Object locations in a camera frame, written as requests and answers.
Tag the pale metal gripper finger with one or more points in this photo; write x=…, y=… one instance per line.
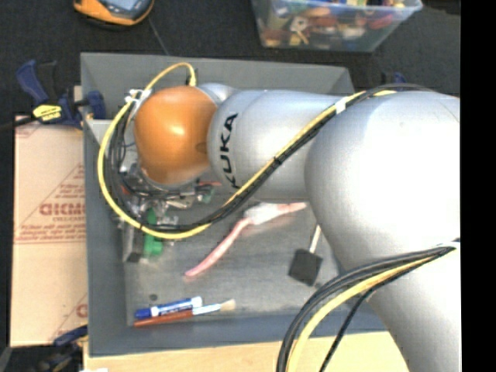
x=137, y=248
x=125, y=238

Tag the blue and white marker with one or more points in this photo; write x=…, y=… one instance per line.
x=170, y=307

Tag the pink toothbrush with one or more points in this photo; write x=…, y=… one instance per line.
x=222, y=246

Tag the brown cardboard board, red print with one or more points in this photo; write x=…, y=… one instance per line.
x=46, y=285

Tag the grey metal bin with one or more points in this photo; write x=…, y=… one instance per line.
x=255, y=281

